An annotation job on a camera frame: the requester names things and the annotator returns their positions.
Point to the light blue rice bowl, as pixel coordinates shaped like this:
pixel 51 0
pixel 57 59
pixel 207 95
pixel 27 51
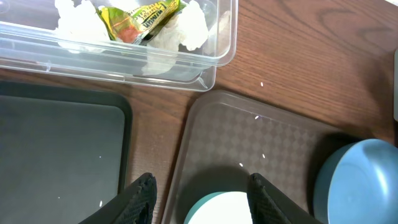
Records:
pixel 220 208

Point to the green snack wrapper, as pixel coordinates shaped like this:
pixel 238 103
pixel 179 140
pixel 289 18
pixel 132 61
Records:
pixel 141 24

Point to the clear plastic bin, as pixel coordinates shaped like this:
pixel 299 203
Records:
pixel 30 43

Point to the dark blue plate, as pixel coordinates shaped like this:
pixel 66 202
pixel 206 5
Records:
pixel 358 184

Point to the black bin tray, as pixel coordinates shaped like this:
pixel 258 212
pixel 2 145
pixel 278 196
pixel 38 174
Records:
pixel 64 152

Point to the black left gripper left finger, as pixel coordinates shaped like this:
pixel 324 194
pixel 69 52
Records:
pixel 134 205

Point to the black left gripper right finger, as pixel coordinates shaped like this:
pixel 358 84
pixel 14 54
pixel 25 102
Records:
pixel 268 205

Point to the grey dishwasher rack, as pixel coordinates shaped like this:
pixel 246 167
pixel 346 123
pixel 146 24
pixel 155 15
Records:
pixel 395 86

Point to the white napkin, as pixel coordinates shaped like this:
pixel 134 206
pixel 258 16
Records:
pixel 82 22

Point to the brown serving tray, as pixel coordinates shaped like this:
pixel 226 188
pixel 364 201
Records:
pixel 227 137

